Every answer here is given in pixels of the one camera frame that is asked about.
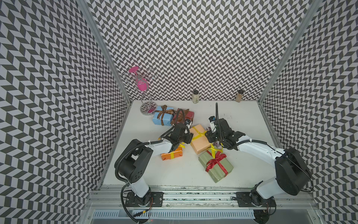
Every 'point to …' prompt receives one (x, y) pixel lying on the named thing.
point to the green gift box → (217, 165)
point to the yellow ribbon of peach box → (212, 148)
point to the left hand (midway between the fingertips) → (188, 133)
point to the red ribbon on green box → (218, 155)
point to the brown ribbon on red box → (180, 116)
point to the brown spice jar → (238, 96)
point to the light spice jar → (196, 97)
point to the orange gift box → (178, 152)
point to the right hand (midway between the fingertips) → (208, 135)
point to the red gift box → (189, 115)
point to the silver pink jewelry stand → (141, 76)
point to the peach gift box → (200, 143)
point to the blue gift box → (163, 115)
